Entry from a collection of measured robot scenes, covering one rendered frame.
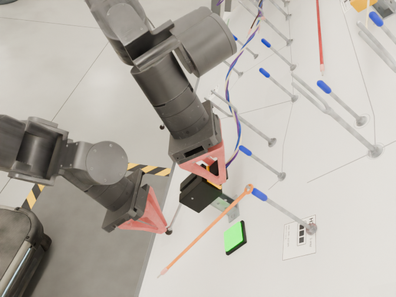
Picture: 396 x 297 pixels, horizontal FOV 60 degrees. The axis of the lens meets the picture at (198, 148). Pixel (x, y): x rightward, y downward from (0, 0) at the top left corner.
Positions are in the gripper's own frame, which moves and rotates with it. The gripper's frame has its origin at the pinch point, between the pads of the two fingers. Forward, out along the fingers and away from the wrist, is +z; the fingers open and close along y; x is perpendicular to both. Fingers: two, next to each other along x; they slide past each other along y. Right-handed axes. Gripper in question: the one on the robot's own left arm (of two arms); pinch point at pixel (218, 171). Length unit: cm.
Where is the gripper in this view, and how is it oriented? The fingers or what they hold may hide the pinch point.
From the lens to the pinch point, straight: 51.7
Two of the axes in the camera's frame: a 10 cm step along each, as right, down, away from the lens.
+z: 4.6, 7.3, 5.1
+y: -0.2, -5.6, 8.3
